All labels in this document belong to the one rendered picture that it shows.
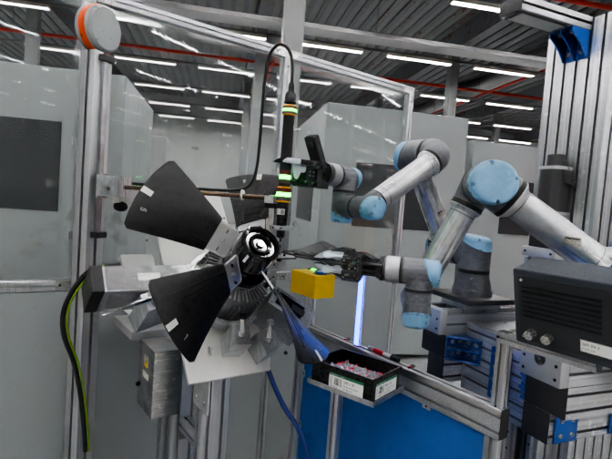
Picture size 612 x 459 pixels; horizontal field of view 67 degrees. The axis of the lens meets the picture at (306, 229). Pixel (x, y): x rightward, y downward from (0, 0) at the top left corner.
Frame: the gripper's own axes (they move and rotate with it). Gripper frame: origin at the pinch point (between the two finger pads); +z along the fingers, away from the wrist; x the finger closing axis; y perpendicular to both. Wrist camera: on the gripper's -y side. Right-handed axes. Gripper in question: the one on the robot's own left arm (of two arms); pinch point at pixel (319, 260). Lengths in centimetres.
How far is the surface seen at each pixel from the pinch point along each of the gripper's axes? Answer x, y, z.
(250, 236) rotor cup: -8.1, 14.4, 16.1
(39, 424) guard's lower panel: 69, 11, 100
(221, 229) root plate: -9.3, 15.4, 24.6
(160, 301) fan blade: 3, 44, 25
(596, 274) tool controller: -8, 21, -67
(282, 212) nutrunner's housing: -14.1, 4.2, 10.5
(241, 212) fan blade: -12.6, 0.5, 25.5
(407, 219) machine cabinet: 21, -282, -2
